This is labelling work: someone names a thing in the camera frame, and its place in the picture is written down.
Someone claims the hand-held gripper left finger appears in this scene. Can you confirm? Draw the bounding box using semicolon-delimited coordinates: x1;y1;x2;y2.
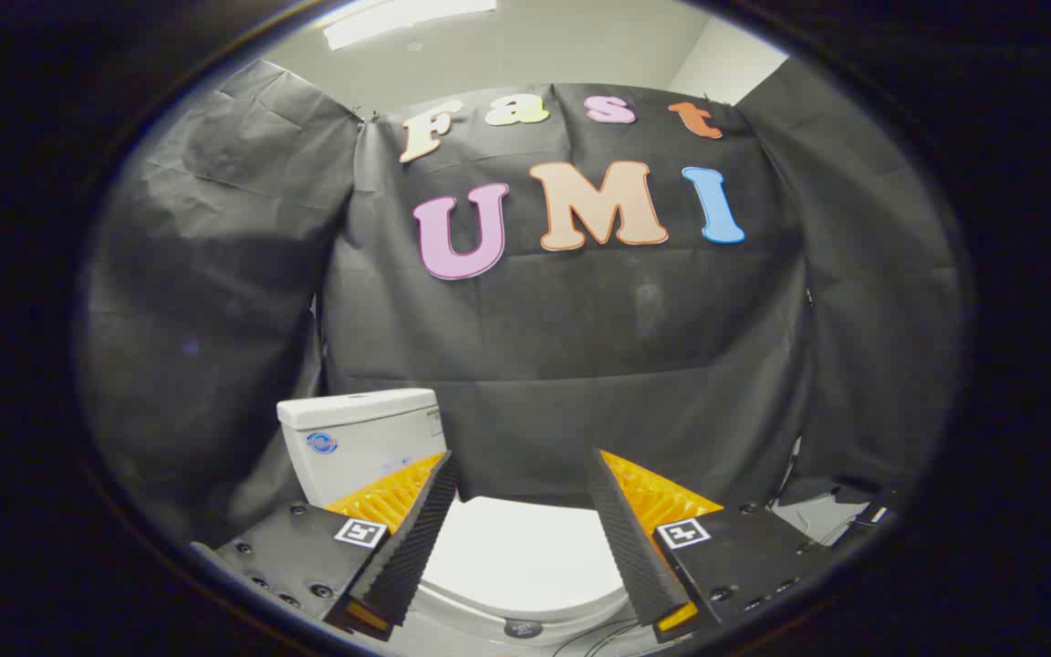
190;450;459;641

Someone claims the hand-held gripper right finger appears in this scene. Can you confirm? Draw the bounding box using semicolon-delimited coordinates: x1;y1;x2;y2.
588;447;846;643

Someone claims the white toilet lid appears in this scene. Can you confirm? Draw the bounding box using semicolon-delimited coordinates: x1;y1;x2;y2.
418;496;632;623

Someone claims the white toilet tank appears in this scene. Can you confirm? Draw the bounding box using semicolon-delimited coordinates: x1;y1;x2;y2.
276;388;448;509

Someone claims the black backdrop cloth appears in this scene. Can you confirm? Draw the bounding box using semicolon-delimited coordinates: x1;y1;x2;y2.
78;57;966;550

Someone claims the black box on floor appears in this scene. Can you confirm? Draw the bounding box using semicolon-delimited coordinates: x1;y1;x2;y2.
849;493;902;532

